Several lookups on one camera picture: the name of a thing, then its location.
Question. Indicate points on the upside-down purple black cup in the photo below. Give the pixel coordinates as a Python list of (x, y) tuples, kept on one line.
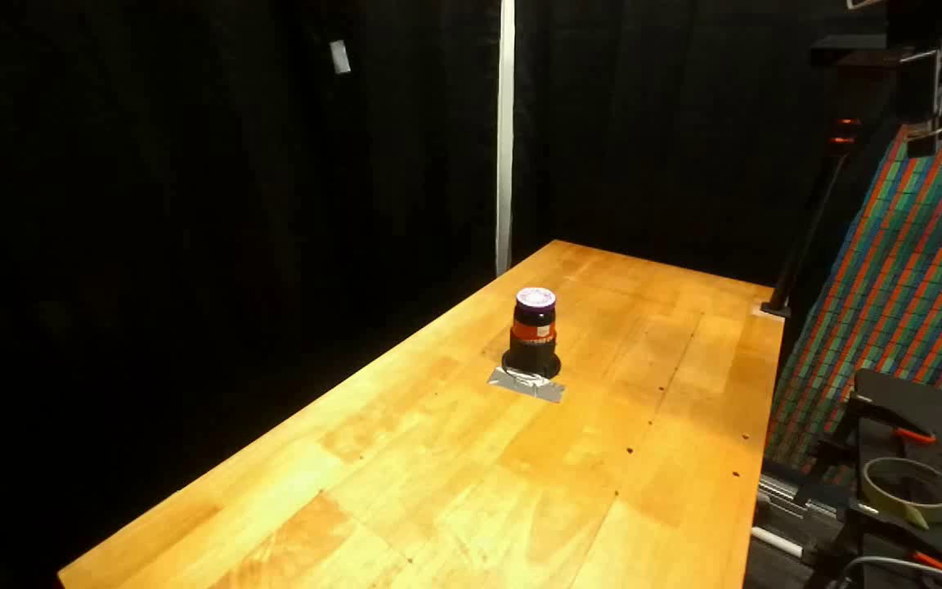
[(533, 327)]

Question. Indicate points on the white vertical pole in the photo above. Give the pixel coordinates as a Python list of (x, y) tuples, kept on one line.
[(506, 133)]

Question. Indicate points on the small white tag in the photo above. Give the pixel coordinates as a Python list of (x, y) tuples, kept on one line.
[(340, 57)]

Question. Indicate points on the black curtain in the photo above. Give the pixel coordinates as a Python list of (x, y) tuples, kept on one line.
[(163, 218)]

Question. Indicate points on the black tripod stand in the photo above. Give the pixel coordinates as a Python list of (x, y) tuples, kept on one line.
[(818, 218)]

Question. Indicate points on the beige masking tape roll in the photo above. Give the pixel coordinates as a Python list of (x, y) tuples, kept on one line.
[(875, 486)]

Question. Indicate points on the silver aluminium rail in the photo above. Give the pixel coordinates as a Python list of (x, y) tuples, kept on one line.
[(783, 510)]

